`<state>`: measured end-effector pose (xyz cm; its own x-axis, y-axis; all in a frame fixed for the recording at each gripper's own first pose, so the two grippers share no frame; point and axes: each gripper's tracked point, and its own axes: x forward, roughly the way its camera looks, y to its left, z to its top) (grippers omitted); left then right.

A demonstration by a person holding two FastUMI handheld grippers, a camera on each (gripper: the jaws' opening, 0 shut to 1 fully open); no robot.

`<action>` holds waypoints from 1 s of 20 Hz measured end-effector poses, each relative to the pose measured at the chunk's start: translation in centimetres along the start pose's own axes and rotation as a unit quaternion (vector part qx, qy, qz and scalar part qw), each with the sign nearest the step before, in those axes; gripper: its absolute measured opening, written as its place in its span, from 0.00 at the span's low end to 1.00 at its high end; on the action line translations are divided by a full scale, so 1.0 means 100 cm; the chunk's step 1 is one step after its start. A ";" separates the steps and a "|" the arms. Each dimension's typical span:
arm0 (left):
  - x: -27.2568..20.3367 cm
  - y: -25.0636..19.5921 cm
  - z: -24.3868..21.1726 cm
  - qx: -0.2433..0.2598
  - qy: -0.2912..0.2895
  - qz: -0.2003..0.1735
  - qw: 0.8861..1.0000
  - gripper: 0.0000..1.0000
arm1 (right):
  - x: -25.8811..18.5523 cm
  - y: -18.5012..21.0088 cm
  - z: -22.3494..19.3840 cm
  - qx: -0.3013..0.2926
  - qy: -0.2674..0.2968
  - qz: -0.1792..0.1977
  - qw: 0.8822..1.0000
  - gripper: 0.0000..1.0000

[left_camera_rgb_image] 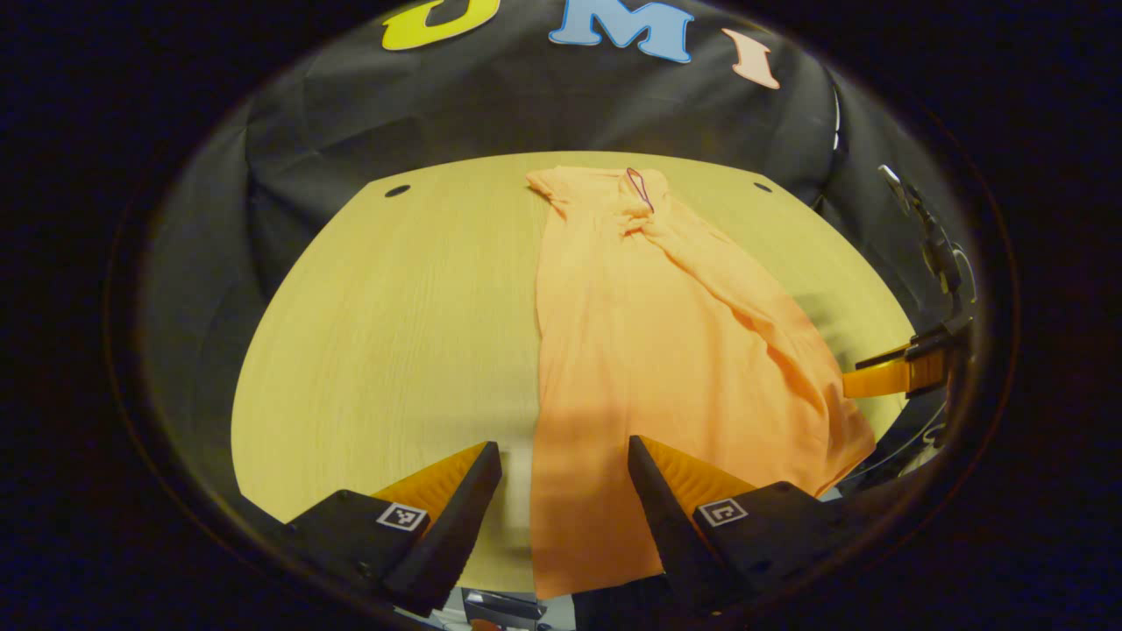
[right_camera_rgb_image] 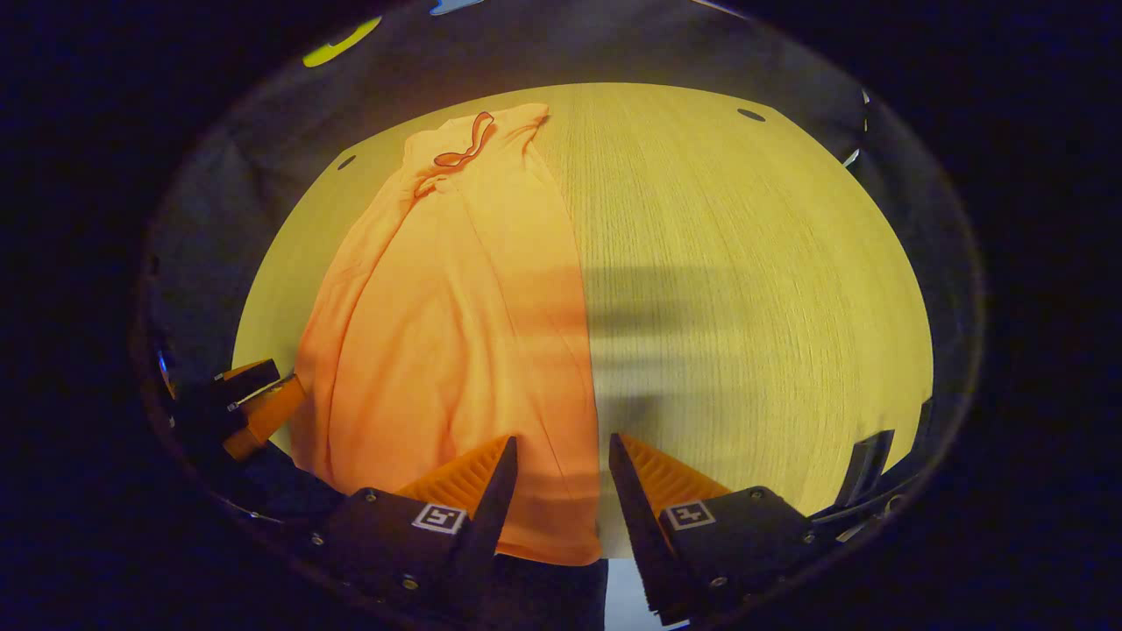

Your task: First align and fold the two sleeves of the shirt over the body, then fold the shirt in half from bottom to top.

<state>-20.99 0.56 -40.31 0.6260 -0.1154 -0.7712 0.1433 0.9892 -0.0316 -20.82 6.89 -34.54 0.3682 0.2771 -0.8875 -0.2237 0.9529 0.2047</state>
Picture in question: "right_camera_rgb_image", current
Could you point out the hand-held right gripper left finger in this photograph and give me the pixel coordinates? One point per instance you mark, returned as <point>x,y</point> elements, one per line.
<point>486,526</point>

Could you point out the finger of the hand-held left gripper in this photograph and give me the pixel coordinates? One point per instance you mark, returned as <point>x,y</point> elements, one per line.
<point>250,375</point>
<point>267,416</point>

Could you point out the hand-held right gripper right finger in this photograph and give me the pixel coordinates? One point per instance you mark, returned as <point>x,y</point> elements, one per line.
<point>640,526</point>

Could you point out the light orange T-shirt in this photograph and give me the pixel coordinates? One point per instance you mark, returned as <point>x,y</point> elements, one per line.
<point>456,333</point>

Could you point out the black curved bar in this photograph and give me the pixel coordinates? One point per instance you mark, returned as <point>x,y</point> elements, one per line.
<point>863,469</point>

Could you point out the black backdrop cloth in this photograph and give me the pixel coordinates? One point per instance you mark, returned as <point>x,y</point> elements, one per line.
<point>263,114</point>

